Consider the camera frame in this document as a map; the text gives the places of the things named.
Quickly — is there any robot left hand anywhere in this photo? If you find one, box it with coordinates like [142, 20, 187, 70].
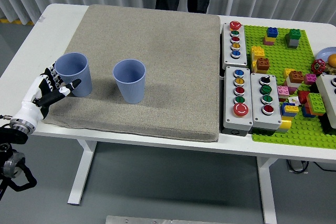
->
[12, 61, 82, 126]

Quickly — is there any blue ribbed plastic cup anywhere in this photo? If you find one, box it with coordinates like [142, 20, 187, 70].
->
[112, 59, 146, 104]
[54, 52, 93, 98]

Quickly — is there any white table leg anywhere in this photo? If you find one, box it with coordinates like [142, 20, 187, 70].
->
[67, 140, 98, 206]
[256, 157, 278, 224]

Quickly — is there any yellow floor tape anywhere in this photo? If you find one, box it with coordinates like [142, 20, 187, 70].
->
[0, 18, 35, 26]

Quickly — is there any grey-brown cushion mat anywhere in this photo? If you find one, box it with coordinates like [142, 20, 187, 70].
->
[39, 4, 221, 143]

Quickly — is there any grey five-button control box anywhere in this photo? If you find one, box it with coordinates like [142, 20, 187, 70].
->
[223, 66, 254, 133]
[222, 20, 249, 70]

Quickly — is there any brown toy brick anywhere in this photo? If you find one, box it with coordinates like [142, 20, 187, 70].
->
[288, 70, 305, 83]
[256, 57, 270, 71]

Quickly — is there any green studded baseplate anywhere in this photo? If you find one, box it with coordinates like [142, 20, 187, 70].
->
[243, 24, 336, 149]

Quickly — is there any yellow toy cylinder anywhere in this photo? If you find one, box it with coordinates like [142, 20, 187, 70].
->
[278, 118, 292, 131]

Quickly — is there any white toy brick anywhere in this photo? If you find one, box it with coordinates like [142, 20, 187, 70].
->
[286, 77, 302, 89]

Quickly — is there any grey toy brick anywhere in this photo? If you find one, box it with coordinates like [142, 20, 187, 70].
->
[286, 37, 300, 49]

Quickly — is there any red toy brick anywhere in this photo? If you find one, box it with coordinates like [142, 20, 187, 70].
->
[298, 90, 311, 104]

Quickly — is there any large green toy brick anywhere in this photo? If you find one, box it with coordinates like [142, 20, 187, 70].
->
[306, 92, 327, 114]

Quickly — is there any red valve wheel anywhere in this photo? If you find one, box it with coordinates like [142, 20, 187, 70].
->
[311, 59, 327, 74]

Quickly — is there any light blue plate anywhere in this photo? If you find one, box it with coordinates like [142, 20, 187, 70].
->
[316, 47, 336, 63]

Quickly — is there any grey selector switch control box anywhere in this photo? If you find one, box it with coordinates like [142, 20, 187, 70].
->
[250, 72, 282, 134]

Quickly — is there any black floor cable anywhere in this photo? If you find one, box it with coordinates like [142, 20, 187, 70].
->
[313, 161, 336, 173]

